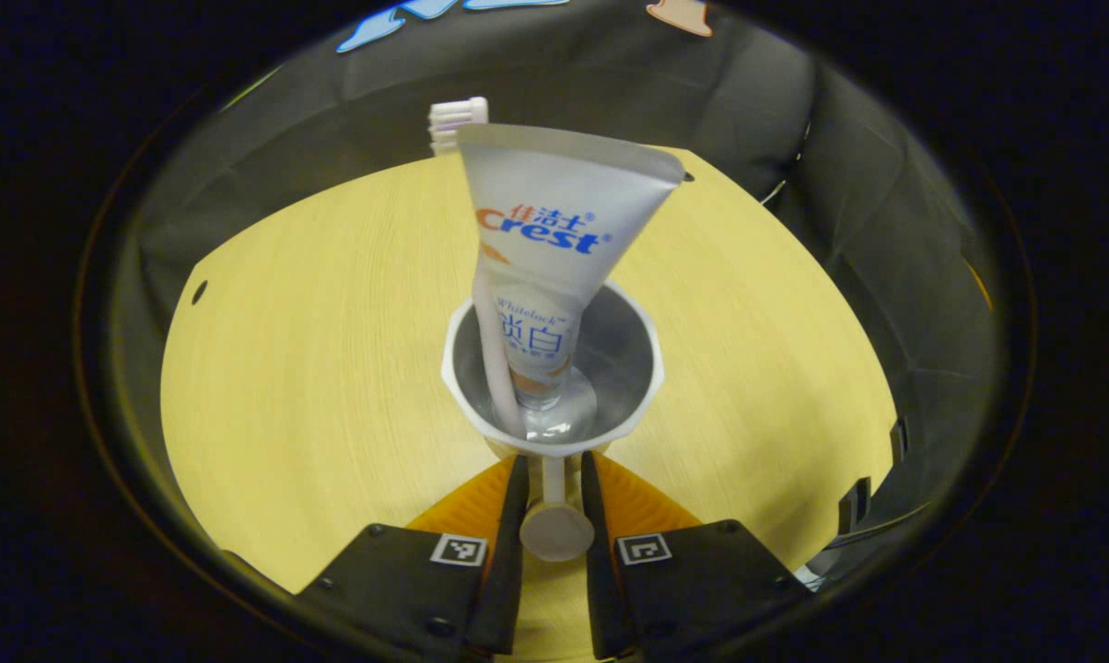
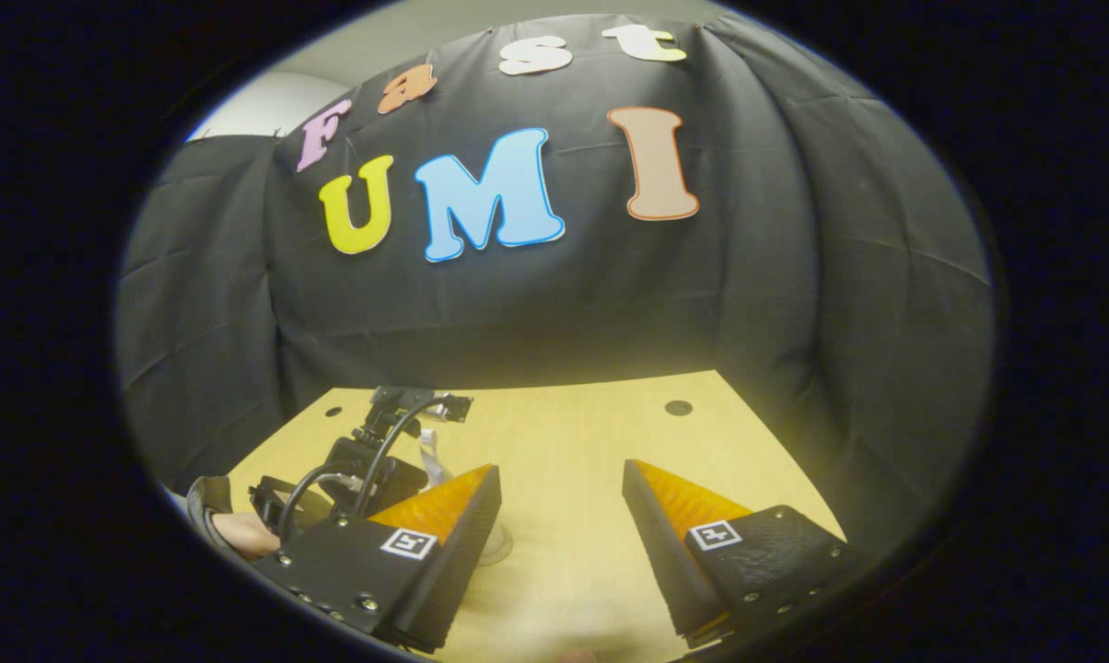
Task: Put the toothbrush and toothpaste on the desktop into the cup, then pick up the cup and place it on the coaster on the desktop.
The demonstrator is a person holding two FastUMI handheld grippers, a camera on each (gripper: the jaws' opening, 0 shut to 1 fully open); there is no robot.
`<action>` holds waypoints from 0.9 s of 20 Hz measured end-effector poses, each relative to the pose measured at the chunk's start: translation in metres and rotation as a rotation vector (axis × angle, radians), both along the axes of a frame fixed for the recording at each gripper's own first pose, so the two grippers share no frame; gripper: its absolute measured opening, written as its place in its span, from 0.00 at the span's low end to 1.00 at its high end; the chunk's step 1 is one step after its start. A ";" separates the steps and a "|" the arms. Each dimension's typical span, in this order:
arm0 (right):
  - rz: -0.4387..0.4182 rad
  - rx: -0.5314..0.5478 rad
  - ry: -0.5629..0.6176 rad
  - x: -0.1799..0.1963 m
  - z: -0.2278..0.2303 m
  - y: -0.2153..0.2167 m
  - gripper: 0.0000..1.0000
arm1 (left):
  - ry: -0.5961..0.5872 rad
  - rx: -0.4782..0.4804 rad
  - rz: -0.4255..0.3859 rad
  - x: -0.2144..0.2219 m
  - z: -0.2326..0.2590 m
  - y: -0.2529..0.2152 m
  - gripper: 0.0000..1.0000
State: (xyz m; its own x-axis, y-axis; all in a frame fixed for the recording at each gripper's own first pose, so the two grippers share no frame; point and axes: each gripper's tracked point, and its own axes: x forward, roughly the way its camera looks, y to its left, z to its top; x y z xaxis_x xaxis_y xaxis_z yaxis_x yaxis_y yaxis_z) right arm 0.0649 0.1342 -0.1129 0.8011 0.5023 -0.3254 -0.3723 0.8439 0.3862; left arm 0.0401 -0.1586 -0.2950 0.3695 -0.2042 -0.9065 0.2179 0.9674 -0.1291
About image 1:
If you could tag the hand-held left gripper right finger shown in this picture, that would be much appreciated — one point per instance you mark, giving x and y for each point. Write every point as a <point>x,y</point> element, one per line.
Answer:
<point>601,580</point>

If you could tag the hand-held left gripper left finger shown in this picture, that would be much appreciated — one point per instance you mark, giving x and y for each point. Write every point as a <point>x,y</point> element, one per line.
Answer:
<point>508,571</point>

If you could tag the white cup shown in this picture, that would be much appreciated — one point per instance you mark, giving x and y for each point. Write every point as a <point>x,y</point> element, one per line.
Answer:
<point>628,368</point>

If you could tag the white toothpaste tube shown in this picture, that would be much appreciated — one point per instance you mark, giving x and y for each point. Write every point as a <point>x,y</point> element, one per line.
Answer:
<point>554,203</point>

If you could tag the white toothbrush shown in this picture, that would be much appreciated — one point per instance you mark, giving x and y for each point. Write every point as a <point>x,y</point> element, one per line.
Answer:
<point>458,120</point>

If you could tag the light wooden desktop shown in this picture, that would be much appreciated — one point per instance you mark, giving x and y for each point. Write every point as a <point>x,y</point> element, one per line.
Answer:
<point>287,368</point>

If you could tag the black backdrop cloth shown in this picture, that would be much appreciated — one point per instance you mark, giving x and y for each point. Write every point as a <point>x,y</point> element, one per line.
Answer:
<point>748,92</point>

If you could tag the dark chair frame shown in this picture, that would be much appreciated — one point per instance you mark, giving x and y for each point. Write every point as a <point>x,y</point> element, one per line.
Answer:
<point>857,505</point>

